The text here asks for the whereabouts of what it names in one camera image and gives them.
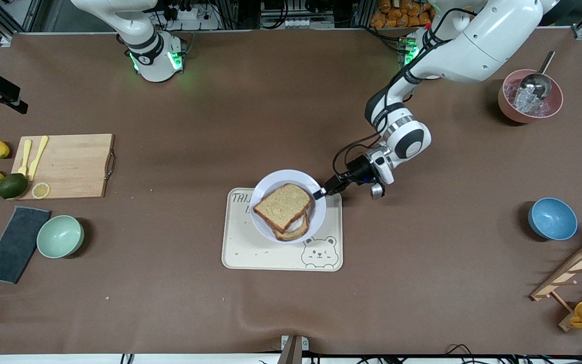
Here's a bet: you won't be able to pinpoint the brown bread slice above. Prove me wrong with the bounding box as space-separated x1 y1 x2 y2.
253 184 313 233
272 212 311 242

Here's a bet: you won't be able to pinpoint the yellow plastic fork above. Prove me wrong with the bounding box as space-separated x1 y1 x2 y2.
17 140 33 176

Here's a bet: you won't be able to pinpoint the round white plate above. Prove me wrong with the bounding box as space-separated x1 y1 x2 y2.
250 169 327 245

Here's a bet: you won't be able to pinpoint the metal table bracket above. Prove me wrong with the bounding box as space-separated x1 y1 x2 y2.
277 335 310 364

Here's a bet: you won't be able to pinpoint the wooden peg dish rack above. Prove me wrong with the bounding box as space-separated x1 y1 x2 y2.
530 234 582 332

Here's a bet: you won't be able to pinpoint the green avocado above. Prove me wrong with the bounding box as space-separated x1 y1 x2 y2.
0 173 29 200

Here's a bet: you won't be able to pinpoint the pink bowl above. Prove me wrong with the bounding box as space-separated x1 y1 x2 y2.
498 69 564 124

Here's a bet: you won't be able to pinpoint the blue bowl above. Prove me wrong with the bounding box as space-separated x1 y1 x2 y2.
527 198 578 241

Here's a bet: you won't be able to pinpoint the white power strip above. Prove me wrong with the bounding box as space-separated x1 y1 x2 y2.
156 5 222 31

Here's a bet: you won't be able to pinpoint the orange snack packets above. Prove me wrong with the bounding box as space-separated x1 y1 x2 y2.
370 0 435 29

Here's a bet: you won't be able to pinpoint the dark grey cloth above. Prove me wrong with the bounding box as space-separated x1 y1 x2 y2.
0 206 52 285

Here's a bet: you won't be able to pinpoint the mint green bowl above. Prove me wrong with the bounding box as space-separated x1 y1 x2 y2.
37 215 85 259

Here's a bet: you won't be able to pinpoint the metal ice scoop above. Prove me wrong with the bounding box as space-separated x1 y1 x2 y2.
518 51 556 99

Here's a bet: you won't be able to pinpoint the cream tray with bear print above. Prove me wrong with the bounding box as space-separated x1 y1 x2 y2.
221 188 343 272

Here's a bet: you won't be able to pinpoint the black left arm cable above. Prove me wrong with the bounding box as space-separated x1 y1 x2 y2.
332 132 389 178

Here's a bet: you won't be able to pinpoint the wooden cutting board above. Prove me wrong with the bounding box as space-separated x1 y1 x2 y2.
11 133 116 200

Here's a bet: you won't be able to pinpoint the clear ice cubes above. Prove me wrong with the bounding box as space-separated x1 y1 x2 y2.
504 81 549 117

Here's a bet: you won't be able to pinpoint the yellow plastic knife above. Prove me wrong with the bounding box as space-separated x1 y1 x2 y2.
28 135 49 181

